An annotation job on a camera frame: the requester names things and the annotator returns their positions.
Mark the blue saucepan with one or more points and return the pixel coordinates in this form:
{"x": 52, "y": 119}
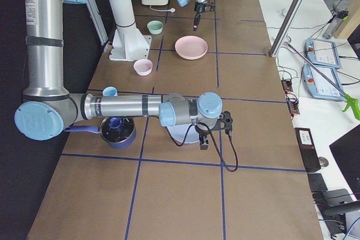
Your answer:
{"x": 117, "y": 132}

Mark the black power box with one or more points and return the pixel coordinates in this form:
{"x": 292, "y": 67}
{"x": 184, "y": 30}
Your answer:
{"x": 307, "y": 150}

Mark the aluminium frame post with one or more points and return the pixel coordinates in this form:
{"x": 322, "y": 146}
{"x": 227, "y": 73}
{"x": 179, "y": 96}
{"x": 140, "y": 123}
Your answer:
{"x": 285, "y": 27}

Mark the blue plate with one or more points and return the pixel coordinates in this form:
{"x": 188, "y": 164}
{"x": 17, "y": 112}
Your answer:
{"x": 178, "y": 132}

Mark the pink bowl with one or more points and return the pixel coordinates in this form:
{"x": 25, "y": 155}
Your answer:
{"x": 143, "y": 67}

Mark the black monitor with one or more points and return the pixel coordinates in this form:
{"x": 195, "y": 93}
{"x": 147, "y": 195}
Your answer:
{"x": 345, "y": 151}

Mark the light blue cup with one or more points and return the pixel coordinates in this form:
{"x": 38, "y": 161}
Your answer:
{"x": 110, "y": 92}

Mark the white camera pole stand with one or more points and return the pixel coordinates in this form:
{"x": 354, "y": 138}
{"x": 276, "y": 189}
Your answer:
{"x": 128, "y": 44}

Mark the green handled reacher grabber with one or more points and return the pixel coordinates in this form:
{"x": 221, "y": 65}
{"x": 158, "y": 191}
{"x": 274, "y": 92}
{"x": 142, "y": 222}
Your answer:
{"x": 350, "y": 101}

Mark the grey water bottle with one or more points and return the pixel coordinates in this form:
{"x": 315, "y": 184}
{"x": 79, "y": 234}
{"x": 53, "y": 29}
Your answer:
{"x": 335, "y": 23}

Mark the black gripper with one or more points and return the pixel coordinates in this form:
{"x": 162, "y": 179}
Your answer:
{"x": 202, "y": 131}
{"x": 199, "y": 7}

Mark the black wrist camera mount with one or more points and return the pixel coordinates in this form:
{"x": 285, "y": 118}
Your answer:
{"x": 226, "y": 122}

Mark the green bowl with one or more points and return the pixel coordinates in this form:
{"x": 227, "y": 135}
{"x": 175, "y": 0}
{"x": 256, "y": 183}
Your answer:
{"x": 155, "y": 27}

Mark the far teach pendant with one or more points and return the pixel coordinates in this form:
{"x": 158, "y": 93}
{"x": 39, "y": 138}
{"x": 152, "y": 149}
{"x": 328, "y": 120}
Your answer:
{"x": 322, "y": 52}

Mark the pink plate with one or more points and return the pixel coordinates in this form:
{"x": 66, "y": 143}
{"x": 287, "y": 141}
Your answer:
{"x": 191, "y": 47}

